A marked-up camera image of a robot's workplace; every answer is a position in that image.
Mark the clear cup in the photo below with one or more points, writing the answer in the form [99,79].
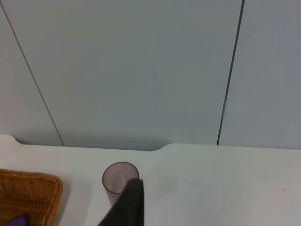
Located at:
[117,179]

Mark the purple triangular block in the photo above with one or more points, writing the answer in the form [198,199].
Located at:
[20,221]

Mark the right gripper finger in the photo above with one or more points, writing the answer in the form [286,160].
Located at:
[129,204]

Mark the pale brown wicker basket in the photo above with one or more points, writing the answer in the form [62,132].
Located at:
[28,195]

